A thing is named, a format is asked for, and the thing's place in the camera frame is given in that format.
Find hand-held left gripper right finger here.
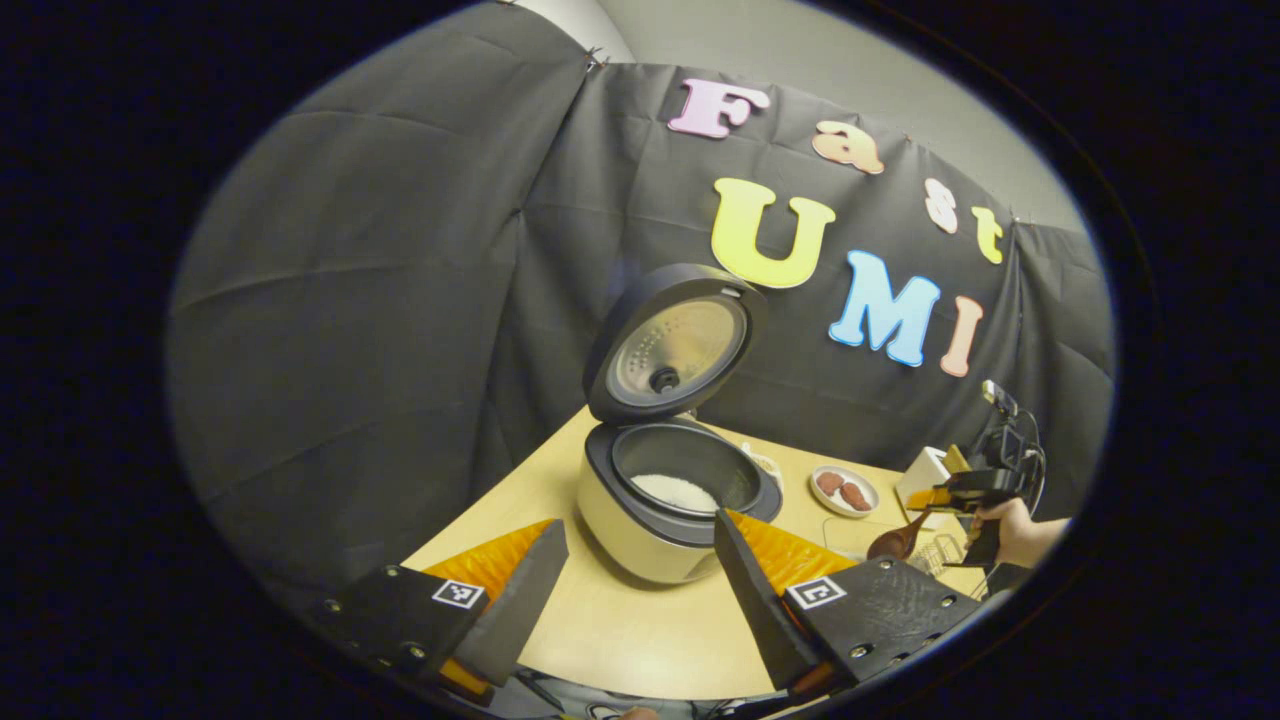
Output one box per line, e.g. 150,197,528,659
713,508,986,701

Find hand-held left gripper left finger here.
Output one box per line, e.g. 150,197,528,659
310,518,569,706

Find brown wooden spoon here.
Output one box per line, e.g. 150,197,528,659
866,510,933,561

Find black and silver rice cooker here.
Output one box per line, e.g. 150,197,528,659
578,263,784,586

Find white rice heap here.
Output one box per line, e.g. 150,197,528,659
630,473,719,514

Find white toaster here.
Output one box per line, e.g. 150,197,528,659
895,447,953,513

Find round white plate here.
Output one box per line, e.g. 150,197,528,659
810,465,881,518

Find white divided grain dish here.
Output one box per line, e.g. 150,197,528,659
740,443,784,491

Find black backdrop cloth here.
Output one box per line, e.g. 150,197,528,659
168,5,1116,601

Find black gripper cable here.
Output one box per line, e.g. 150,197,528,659
988,418,1048,513

